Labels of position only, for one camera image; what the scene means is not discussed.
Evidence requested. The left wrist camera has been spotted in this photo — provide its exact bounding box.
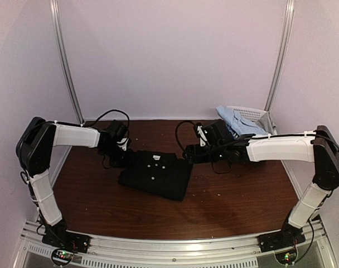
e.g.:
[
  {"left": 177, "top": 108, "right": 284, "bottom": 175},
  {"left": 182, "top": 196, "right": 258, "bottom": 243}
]
[{"left": 117, "top": 137, "right": 131, "bottom": 151}]

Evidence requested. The front aluminium rail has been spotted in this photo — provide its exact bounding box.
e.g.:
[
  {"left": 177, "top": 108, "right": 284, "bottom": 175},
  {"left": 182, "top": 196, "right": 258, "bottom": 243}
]
[{"left": 11, "top": 220, "right": 338, "bottom": 267}]

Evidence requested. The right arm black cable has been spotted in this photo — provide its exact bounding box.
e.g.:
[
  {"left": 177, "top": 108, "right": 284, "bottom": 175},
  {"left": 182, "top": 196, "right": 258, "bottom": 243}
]
[{"left": 175, "top": 119, "right": 200, "bottom": 153}]

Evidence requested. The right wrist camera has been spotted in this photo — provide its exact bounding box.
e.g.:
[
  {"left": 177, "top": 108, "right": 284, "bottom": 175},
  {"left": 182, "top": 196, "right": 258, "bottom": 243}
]
[{"left": 196, "top": 123, "right": 208, "bottom": 147}]

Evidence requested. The left aluminium frame post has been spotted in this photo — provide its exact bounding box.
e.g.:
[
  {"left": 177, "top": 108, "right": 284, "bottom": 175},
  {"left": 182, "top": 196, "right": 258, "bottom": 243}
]
[{"left": 49, "top": 0, "right": 85, "bottom": 124}]

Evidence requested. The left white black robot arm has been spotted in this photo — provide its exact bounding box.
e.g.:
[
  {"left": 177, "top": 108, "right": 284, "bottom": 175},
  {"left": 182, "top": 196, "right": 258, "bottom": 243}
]
[{"left": 16, "top": 117, "right": 130, "bottom": 248}]

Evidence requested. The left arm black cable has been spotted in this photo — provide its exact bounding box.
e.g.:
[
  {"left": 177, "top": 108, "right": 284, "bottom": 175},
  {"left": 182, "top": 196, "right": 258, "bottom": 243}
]
[{"left": 83, "top": 109, "right": 130, "bottom": 132}]

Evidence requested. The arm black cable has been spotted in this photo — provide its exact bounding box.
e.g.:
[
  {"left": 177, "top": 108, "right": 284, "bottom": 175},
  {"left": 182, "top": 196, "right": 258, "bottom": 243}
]
[
  {"left": 83, "top": 109, "right": 130, "bottom": 132},
  {"left": 175, "top": 119, "right": 200, "bottom": 153}
]

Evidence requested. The right aluminium frame post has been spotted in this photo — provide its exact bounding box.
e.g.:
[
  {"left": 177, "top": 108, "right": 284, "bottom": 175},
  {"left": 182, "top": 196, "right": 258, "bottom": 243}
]
[{"left": 264, "top": 0, "right": 295, "bottom": 111}]

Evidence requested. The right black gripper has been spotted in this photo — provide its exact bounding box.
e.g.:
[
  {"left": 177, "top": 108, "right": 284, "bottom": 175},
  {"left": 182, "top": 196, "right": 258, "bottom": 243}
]
[{"left": 183, "top": 143, "right": 226, "bottom": 164}]

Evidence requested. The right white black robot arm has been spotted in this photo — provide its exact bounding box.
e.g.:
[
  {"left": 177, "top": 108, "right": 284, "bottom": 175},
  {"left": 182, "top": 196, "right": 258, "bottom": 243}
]
[{"left": 180, "top": 120, "right": 339, "bottom": 247}]

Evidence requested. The left circuit board with LEDs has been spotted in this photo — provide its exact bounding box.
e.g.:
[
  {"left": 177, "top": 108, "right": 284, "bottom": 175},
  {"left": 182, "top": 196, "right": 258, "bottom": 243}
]
[{"left": 51, "top": 248, "right": 74, "bottom": 266}]

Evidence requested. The light blue shirt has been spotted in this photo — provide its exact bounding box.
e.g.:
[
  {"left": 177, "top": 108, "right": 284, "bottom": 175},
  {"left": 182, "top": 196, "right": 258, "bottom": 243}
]
[{"left": 216, "top": 106, "right": 268, "bottom": 136}]

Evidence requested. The black long sleeve shirt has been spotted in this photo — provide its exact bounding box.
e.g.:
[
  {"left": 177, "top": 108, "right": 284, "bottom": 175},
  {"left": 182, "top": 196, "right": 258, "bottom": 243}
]
[{"left": 118, "top": 151, "right": 193, "bottom": 201}]

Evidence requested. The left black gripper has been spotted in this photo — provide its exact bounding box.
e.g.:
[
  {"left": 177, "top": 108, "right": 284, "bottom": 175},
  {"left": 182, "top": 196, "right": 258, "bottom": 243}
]
[{"left": 101, "top": 143, "right": 133, "bottom": 168}]

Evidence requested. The aluminium frame post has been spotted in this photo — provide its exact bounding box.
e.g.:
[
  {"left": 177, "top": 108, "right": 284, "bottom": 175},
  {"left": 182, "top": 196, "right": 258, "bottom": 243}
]
[
  {"left": 264, "top": 0, "right": 295, "bottom": 111},
  {"left": 49, "top": 0, "right": 85, "bottom": 124}
]

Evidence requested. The right circuit board with LEDs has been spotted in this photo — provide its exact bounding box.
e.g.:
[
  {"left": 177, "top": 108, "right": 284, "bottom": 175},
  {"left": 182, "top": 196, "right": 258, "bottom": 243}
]
[{"left": 275, "top": 249, "right": 298, "bottom": 265}]

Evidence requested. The grey shirt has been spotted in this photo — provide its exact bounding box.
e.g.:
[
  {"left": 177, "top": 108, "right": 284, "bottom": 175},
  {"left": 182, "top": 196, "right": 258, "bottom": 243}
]
[{"left": 256, "top": 112, "right": 276, "bottom": 134}]

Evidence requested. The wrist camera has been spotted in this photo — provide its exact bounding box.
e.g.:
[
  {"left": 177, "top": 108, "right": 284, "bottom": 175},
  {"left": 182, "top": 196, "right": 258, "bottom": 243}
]
[
  {"left": 117, "top": 137, "right": 131, "bottom": 151},
  {"left": 196, "top": 123, "right": 208, "bottom": 147}
]

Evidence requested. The circuit board with leds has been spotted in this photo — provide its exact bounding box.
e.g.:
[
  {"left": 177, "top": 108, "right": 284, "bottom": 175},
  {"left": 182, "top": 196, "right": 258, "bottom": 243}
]
[
  {"left": 51, "top": 248, "right": 74, "bottom": 266},
  {"left": 275, "top": 249, "right": 298, "bottom": 265}
]

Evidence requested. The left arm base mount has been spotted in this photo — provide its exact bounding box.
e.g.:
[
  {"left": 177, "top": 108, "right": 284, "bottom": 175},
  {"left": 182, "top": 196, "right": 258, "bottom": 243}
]
[{"left": 42, "top": 231, "right": 90, "bottom": 253}]

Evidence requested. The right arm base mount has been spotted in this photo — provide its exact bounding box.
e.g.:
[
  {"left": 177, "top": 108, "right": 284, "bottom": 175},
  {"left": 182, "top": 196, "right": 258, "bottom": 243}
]
[{"left": 258, "top": 229, "right": 306, "bottom": 252}]

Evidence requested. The white perforated plastic basket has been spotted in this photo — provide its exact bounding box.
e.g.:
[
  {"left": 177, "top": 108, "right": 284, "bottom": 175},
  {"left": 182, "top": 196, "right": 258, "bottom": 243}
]
[{"left": 226, "top": 106, "right": 267, "bottom": 123}]

